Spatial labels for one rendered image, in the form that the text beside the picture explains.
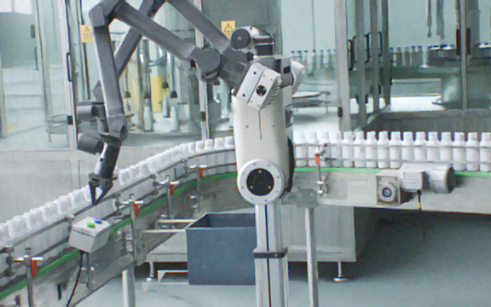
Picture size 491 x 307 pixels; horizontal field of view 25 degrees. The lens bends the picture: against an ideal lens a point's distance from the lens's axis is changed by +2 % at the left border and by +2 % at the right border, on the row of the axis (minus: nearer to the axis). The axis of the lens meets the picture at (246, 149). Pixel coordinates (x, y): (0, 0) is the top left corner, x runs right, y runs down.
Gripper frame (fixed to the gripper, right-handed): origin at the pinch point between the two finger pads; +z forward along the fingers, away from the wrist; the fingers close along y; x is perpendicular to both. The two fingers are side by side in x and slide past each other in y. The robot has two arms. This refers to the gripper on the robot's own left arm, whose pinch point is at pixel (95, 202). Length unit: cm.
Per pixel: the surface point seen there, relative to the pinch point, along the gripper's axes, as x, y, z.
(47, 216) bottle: -15.2, -4.7, 10.9
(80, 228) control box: -0.9, 3.7, 8.4
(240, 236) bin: 35, -74, 15
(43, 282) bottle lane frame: -5.1, 10.3, 26.1
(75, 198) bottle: -15.8, -28.5, 9.3
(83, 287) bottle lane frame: -1.8, -20.2, 34.9
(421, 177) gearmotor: 90, -160, -14
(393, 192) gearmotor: 80, -169, -2
